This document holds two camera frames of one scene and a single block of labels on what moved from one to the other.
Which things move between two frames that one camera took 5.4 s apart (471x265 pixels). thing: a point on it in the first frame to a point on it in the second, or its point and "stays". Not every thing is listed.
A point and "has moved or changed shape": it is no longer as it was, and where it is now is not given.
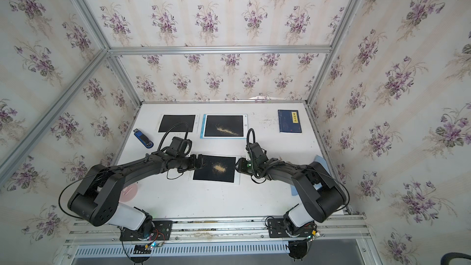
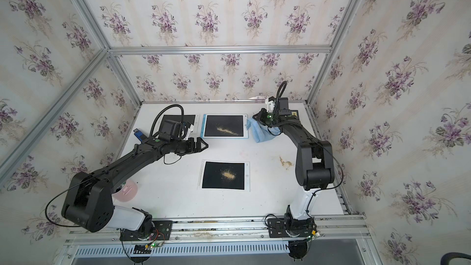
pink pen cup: (127, 192) stays
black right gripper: (240, 165) to (262, 118)
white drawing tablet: (219, 168) has moved or changed shape
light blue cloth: (321, 160) has moved or changed shape
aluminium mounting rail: (345, 233) stays
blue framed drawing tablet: (224, 126) stays
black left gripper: (193, 165) to (197, 148)
